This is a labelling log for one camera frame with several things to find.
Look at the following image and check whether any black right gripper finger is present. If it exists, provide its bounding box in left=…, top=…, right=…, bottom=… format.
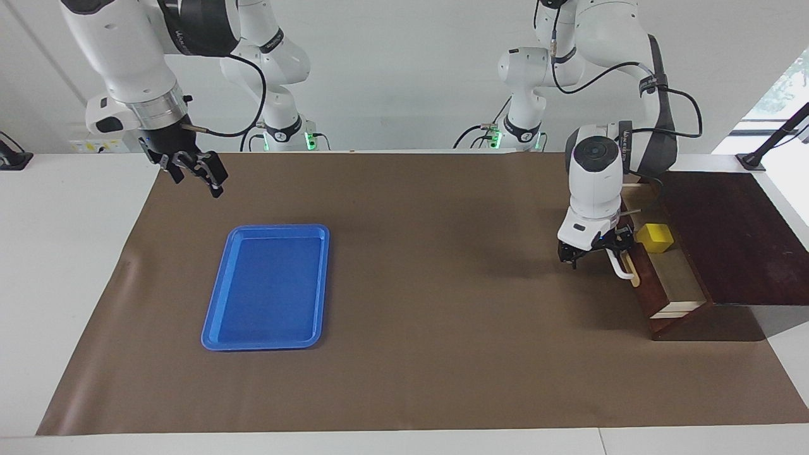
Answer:
left=180, top=150, right=228, bottom=198
left=159, top=154, right=185, bottom=185

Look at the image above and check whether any white drawer handle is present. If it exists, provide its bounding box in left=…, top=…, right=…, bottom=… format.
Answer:
left=605, top=248, right=636, bottom=281

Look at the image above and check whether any yellow cube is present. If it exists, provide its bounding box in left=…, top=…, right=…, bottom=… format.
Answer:
left=636, top=222, right=674, bottom=254

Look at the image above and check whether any dark wooden drawer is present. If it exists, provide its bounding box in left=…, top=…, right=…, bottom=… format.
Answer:
left=616, top=183, right=715, bottom=334

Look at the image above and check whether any dark wooden cabinet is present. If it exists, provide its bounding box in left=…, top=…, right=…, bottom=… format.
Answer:
left=638, top=171, right=809, bottom=342

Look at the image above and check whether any blue plastic tray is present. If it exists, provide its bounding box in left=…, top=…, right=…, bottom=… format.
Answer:
left=201, top=224, right=331, bottom=352

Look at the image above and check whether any black angled stand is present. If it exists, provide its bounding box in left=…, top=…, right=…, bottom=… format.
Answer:
left=736, top=101, right=809, bottom=173

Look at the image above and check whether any brown table mat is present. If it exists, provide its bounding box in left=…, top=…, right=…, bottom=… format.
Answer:
left=36, top=152, right=809, bottom=437

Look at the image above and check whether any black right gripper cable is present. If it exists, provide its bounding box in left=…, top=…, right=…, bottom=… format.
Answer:
left=182, top=53, right=268, bottom=138

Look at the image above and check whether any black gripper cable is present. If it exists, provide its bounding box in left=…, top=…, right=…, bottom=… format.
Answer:
left=182, top=53, right=268, bottom=138
left=550, top=0, right=703, bottom=190

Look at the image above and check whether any black right arm base cable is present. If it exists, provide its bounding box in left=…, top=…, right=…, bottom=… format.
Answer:
left=239, top=123, right=266, bottom=152

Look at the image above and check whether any black arm base cable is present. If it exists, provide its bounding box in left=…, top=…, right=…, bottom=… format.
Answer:
left=239, top=123, right=266, bottom=152
left=453, top=95, right=513, bottom=150

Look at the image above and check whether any white wall socket box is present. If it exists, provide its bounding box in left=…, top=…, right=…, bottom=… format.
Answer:
left=70, top=138, right=130, bottom=154

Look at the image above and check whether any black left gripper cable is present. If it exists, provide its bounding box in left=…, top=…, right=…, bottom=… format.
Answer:
left=550, top=0, right=703, bottom=190

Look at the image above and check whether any black clamp mount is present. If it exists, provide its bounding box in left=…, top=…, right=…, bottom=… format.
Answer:
left=0, top=131, right=33, bottom=171

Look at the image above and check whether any black left arm base cable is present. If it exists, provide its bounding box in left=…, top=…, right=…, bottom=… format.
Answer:
left=453, top=95, right=513, bottom=150

